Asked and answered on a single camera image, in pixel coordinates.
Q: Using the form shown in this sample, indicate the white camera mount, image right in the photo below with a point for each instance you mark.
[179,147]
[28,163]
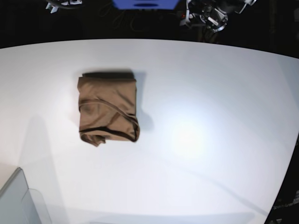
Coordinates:
[187,16]

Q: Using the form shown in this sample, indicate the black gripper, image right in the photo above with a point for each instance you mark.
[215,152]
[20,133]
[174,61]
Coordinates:
[207,13]

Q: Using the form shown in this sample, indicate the blue plastic box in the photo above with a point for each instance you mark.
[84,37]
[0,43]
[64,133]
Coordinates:
[145,4]

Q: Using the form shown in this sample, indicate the black robot arm, image left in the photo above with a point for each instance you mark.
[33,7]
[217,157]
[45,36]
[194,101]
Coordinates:
[54,5]

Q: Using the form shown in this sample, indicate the brown t-shirt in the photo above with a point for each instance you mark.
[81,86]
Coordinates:
[107,106]

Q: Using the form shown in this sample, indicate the translucent grey plastic bin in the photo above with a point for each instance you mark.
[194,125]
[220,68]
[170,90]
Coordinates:
[21,205]

